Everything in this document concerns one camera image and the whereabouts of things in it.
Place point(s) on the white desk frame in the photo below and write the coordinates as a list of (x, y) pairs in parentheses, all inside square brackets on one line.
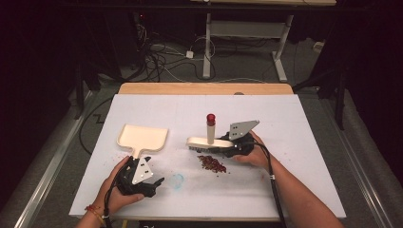
[(247, 29)]

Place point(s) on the black metal stand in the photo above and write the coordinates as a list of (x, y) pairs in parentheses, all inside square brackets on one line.
[(340, 95), (79, 95)]

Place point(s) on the person's left hand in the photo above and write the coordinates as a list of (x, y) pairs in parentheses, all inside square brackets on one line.
[(109, 198)]

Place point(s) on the wooden table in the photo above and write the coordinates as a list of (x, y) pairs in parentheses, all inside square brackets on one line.
[(206, 88)]

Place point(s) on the grey table grommet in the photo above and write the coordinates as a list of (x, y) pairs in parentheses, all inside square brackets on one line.
[(239, 93)]

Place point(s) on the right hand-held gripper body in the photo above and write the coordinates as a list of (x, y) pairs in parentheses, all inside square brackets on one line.
[(241, 129)]

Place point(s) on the scatter of red beans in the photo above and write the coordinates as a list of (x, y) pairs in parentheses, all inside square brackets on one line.
[(212, 164)]

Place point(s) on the cream plastic dustpan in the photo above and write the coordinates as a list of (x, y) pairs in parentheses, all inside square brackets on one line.
[(142, 137)]

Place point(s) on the person's right hand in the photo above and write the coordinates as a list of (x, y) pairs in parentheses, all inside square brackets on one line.
[(259, 155)]

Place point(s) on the white foam board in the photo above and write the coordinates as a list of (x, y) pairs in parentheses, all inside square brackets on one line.
[(190, 107)]

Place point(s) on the white power adapter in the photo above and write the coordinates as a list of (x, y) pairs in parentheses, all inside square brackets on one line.
[(189, 54)]

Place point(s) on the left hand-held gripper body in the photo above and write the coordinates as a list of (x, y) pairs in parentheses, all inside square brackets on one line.
[(142, 171)]

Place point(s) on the cream hand brush red cap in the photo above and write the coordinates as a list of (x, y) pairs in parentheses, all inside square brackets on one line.
[(210, 131)]

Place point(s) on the metal floor rail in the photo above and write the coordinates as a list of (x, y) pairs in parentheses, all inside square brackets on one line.
[(361, 177), (47, 167)]

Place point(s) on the beige box on floor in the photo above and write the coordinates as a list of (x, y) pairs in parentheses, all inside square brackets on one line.
[(319, 46)]

